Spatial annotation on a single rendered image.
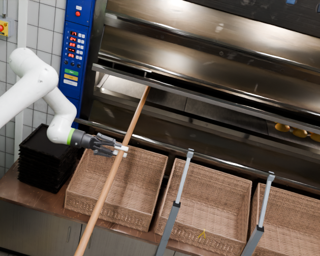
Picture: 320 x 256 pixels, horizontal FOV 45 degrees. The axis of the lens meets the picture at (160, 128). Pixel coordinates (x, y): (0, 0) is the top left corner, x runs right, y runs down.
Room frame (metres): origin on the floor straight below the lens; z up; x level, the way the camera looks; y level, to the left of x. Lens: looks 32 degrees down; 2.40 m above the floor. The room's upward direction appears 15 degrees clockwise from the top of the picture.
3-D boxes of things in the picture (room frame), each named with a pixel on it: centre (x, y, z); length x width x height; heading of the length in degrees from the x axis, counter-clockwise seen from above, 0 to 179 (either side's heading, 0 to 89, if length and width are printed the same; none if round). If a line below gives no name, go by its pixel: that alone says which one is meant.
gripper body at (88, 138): (1.62, 0.32, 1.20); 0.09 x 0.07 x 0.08; 89
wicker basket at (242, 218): (1.92, -0.42, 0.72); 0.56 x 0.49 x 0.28; 87
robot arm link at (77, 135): (1.63, 0.40, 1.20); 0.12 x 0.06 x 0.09; 179
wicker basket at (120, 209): (1.94, 0.17, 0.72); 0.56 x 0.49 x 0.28; 89
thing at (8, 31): (2.18, 1.09, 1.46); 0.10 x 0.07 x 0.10; 89
